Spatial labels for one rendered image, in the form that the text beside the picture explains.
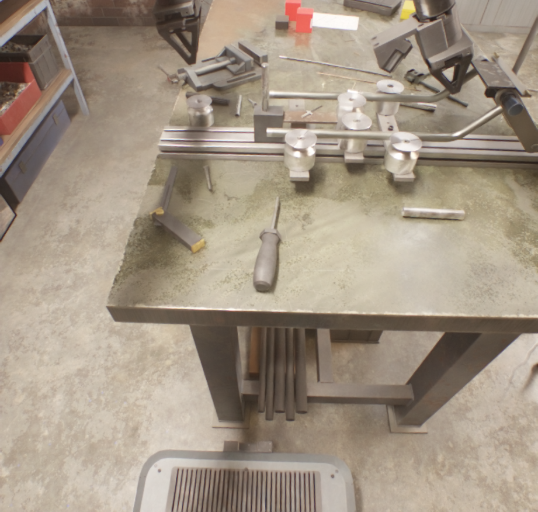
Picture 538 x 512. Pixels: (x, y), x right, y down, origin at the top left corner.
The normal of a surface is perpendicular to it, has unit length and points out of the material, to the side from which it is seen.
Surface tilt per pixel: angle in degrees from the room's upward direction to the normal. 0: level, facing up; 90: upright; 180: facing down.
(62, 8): 90
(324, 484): 0
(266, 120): 90
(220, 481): 0
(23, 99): 90
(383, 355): 0
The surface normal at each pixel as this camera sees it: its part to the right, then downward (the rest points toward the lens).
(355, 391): 0.01, -0.65
